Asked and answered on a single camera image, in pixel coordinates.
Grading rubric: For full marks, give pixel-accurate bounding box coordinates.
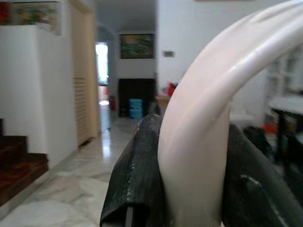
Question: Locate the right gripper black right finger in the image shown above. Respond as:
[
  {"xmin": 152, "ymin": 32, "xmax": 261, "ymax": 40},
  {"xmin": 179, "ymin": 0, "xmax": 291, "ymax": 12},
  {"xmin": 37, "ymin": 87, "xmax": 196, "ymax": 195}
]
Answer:
[{"xmin": 222, "ymin": 122, "xmax": 303, "ymax": 227}]

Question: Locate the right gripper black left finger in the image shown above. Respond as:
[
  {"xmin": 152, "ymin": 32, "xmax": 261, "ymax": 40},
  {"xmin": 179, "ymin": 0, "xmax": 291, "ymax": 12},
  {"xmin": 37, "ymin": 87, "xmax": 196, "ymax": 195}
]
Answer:
[{"xmin": 99, "ymin": 113, "xmax": 171, "ymax": 227}]

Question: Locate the beige plastic dustpan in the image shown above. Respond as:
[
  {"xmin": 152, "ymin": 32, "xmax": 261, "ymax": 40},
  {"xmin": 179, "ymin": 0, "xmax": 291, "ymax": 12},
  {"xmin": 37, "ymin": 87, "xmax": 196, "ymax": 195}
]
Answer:
[{"xmin": 158, "ymin": 0, "xmax": 303, "ymax": 227}]

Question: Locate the black table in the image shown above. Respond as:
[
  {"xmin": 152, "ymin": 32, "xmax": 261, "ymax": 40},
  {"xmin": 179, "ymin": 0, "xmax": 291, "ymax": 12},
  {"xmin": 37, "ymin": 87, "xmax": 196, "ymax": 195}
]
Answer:
[{"xmin": 269, "ymin": 96, "xmax": 303, "ymax": 171}]

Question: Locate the blue bottle crate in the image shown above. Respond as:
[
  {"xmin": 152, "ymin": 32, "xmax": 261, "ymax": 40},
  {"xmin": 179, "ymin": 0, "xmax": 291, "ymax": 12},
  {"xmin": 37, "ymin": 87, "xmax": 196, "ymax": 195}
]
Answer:
[{"xmin": 129, "ymin": 98, "xmax": 144, "ymax": 118}]

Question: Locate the black cabinet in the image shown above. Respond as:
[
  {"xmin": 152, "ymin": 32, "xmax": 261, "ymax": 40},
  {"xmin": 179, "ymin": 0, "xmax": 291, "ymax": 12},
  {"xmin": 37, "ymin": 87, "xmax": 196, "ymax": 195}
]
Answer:
[{"xmin": 117, "ymin": 78, "xmax": 157, "ymax": 118}]

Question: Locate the red items pile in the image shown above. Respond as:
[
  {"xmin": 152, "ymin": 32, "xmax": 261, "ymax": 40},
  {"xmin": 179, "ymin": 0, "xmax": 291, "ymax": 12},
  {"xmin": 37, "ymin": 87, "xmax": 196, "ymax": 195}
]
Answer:
[{"xmin": 161, "ymin": 82, "xmax": 178, "ymax": 96}]

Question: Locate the light wooden louvred door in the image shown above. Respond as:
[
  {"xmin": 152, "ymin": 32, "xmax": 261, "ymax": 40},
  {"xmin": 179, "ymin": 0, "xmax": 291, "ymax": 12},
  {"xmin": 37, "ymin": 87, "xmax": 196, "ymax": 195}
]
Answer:
[{"xmin": 71, "ymin": 0, "xmax": 100, "ymax": 148}]

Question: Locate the dark wooden staircase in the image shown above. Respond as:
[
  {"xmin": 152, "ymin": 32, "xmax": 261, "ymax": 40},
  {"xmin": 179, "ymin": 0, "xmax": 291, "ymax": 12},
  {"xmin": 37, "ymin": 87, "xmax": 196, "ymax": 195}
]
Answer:
[{"xmin": 0, "ymin": 118, "xmax": 49, "ymax": 206}]

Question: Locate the green framed landscape painting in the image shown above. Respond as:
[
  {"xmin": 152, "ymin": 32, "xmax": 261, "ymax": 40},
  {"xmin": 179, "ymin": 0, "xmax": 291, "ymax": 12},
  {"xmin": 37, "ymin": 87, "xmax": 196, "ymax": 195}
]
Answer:
[{"xmin": 119, "ymin": 34, "xmax": 155, "ymax": 60}]

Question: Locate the colourful floral picture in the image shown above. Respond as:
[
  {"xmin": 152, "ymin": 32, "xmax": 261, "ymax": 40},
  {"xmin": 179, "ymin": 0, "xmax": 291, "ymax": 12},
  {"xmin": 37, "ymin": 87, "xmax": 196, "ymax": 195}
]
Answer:
[{"xmin": 0, "ymin": 1, "xmax": 62, "ymax": 36}]

